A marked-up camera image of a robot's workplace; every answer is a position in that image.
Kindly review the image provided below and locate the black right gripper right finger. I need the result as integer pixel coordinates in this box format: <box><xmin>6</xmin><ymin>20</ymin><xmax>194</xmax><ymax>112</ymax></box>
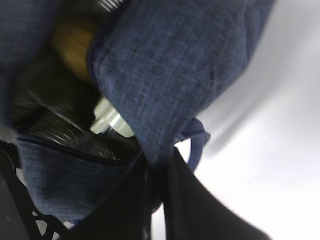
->
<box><xmin>141</xmin><ymin>149</ymin><xmax>269</xmax><ymax>240</ymax></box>

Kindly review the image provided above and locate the green lid glass container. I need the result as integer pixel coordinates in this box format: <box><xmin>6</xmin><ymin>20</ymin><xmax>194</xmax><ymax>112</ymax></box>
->
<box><xmin>90</xmin><ymin>97</ymin><xmax>135</xmax><ymax>138</ymax></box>

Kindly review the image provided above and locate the yellow pear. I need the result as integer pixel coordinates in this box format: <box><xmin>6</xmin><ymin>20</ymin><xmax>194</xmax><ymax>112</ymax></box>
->
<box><xmin>51</xmin><ymin>21</ymin><xmax>98</xmax><ymax>83</ymax></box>

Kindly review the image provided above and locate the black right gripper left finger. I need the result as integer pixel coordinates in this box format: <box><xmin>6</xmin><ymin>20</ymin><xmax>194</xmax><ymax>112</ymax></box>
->
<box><xmin>0</xmin><ymin>142</ymin><xmax>139</xmax><ymax>240</ymax></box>

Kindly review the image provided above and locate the dark blue fabric lunch bag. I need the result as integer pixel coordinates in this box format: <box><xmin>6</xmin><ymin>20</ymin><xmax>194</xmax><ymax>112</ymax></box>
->
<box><xmin>0</xmin><ymin>0</ymin><xmax>274</xmax><ymax>220</ymax></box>

